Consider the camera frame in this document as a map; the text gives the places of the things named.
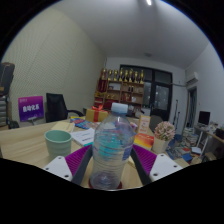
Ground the cluttered wooden side desk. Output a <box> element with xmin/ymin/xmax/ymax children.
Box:
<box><xmin>193</xmin><ymin>124</ymin><xmax>224</xmax><ymax>158</ymax></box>

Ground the potted pink flower plant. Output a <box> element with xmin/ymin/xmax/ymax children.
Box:
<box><xmin>151</xmin><ymin>120</ymin><xmax>177</xmax><ymax>155</ymax></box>

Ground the purple sign board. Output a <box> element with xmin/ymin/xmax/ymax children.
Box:
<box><xmin>17</xmin><ymin>95</ymin><xmax>45</xmax><ymax>123</ymax></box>

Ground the pale green cup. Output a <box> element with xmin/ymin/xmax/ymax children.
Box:
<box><xmin>43</xmin><ymin>129</ymin><xmax>73</xmax><ymax>161</ymax></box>

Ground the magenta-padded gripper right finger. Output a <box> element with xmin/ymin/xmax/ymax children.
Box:
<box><xmin>129</xmin><ymin>143</ymin><xmax>184</xmax><ymax>186</ymax></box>

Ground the white air conditioner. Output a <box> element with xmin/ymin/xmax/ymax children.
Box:
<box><xmin>185</xmin><ymin>71</ymin><xmax>200</xmax><ymax>87</ymax></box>

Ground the silver ribbed suitcase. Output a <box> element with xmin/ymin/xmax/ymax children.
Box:
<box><xmin>0</xmin><ymin>95</ymin><xmax>8</xmax><ymax>128</ymax></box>

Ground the black computer monitor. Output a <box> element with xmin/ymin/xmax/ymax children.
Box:
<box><xmin>197</xmin><ymin>110</ymin><xmax>212</xmax><ymax>127</ymax></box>

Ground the wooden shelf unit with trophies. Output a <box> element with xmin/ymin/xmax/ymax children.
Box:
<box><xmin>93</xmin><ymin>67</ymin><xmax>146</xmax><ymax>113</ymax></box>

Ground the beige cardboard box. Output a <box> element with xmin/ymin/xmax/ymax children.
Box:
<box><xmin>50</xmin><ymin>120</ymin><xmax>76</xmax><ymax>134</ymax></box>

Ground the black office chair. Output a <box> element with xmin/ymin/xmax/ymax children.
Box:
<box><xmin>44</xmin><ymin>92</ymin><xmax>85</xmax><ymax>124</ymax></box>

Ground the white book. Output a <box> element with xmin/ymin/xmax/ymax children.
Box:
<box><xmin>69</xmin><ymin>127</ymin><xmax>98</xmax><ymax>148</ymax></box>

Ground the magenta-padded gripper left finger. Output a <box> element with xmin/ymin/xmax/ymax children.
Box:
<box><xmin>43</xmin><ymin>143</ymin><xmax>94</xmax><ymax>186</ymax></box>

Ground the clear plastic water bottle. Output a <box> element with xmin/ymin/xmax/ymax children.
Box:
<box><xmin>89</xmin><ymin>102</ymin><xmax>136</xmax><ymax>191</ymax></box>

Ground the yellow gift box red ribbon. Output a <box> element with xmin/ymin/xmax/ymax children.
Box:
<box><xmin>85</xmin><ymin>104</ymin><xmax>110</xmax><ymax>123</ymax></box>

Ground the orange standing card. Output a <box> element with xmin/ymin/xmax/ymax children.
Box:
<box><xmin>137</xmin><ymin>114</ymin><xmax>152</xmax><ymax>135</ymax></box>

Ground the dark suitcase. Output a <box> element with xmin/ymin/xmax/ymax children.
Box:
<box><xmin>0</xmin><ymin>61</ymin><xmax>16</xmax><ymax>96</ymax></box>

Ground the dark framed glass door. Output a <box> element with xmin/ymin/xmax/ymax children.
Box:
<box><xmin>119</xmin><ymin>64</ymin><xmax>174</xmax><ymax>122</ymax></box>

